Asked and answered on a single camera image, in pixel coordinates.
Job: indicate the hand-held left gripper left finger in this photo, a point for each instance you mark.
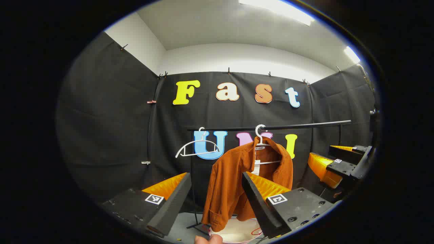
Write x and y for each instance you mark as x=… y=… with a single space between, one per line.
x=173 y=203

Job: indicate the black backdrop cloth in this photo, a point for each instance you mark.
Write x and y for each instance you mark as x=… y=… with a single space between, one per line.
x=112 y=135

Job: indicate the black clothes rail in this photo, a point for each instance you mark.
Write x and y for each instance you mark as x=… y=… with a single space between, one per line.
x=305 y=125

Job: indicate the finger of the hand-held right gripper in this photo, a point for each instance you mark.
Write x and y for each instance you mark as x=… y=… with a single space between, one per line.
x=346 y=154
x=340 y=167

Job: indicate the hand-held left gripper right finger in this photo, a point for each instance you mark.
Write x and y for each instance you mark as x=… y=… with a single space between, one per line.
x=257 y=203

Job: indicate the small ceiling light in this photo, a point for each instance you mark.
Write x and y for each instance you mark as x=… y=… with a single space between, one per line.
x=352 y=54

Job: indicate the white laundry hamper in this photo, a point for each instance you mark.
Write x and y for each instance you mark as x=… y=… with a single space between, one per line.
x=237 y=232

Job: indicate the long ceiling light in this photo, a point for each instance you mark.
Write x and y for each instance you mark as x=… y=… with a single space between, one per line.
x=281 y=8

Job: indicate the white clothes hanger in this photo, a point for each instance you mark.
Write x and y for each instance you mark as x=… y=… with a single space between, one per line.
x=198 y=153
x=260 y=139

